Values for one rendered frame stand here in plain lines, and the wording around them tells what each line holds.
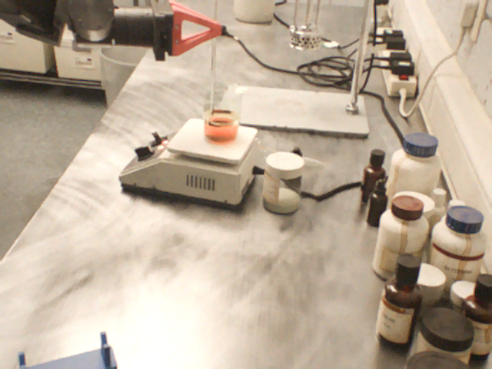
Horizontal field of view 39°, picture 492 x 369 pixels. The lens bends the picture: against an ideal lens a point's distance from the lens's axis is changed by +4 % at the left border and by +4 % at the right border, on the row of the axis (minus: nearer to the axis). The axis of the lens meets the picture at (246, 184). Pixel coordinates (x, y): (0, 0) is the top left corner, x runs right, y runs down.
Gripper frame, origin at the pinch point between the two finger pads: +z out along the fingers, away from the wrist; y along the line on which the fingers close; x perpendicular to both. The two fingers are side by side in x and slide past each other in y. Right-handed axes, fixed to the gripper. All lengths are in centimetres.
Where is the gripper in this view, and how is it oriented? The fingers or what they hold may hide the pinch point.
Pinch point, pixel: (215, 28)
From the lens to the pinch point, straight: 101.1
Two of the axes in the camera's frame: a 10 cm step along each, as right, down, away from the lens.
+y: -2.0, -4.9, 8.5
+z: 9.8, -0.5, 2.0
